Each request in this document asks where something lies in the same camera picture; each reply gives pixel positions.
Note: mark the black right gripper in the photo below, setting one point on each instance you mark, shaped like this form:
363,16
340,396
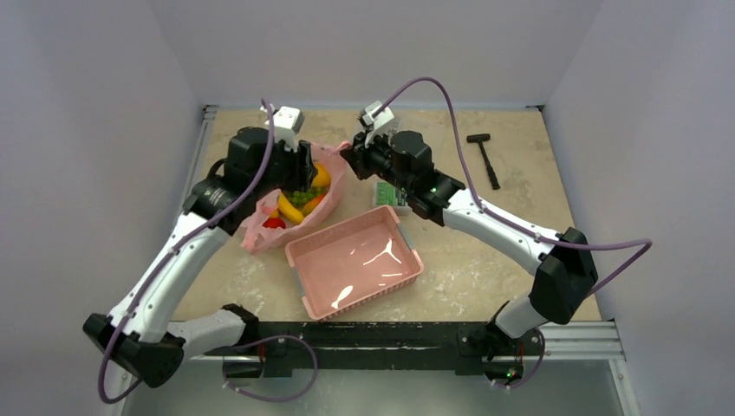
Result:
358,159

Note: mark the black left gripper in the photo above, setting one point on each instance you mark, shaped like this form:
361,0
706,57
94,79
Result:
302,168

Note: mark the pink plastic bag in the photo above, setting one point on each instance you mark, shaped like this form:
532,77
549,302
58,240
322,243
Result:
282,217

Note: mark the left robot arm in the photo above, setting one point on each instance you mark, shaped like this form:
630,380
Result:
138,334

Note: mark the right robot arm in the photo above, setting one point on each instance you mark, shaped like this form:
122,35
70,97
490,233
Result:
563,274

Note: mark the green fake grapes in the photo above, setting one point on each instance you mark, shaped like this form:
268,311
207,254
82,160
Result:
300,198

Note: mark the orange fake fruit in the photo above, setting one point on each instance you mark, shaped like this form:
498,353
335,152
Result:
322,179

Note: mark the yellow fake banana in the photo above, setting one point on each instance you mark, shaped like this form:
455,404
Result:
288,211

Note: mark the red fake fruit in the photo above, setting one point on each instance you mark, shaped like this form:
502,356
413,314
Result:
274,223

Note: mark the green labelled small plastic case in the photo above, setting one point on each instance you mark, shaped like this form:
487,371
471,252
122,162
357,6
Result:
388,195

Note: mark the black hammer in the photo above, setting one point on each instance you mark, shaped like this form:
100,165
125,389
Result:
480,139

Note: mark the pink plastic basket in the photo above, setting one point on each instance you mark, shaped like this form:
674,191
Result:
353,262

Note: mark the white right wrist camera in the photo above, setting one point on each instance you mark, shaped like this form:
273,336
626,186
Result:
377,120

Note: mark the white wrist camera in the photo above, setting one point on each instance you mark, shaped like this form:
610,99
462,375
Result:
286,123
377,120

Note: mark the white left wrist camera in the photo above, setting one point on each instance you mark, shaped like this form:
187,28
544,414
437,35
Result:
286,123

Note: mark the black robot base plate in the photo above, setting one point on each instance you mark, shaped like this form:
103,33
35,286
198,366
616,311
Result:
464,348

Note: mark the aluminium table frame rail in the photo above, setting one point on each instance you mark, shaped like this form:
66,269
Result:
135,334

